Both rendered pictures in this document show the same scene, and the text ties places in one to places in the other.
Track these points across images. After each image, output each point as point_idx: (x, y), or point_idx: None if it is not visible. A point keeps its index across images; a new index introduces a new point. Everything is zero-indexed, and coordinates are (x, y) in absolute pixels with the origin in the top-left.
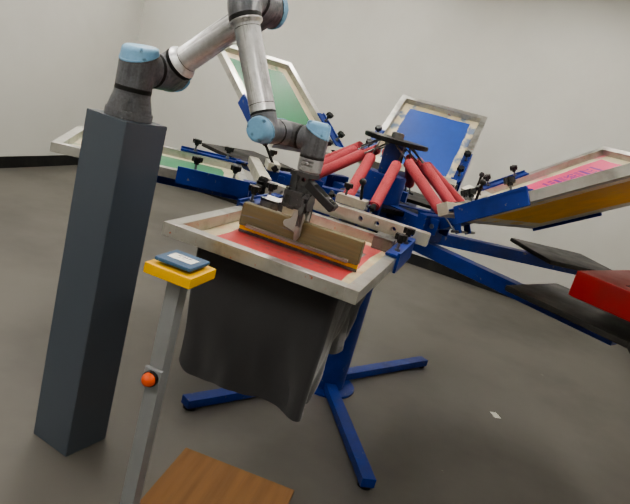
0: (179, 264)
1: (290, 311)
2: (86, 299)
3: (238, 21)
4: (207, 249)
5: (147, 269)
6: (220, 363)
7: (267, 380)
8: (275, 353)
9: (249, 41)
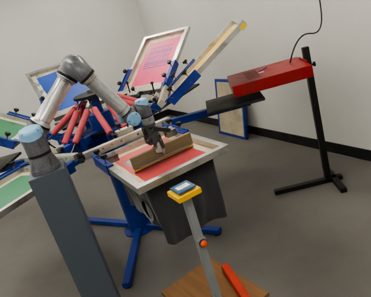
0: (189, 187)
1: (199, 178)
2: (99, 269)
3: (90, 79)
4: (164, 182)
5: (181, 201)
6: (185, 225)
7: (206, 213)
8: (203, 199)
9: (101, 85)
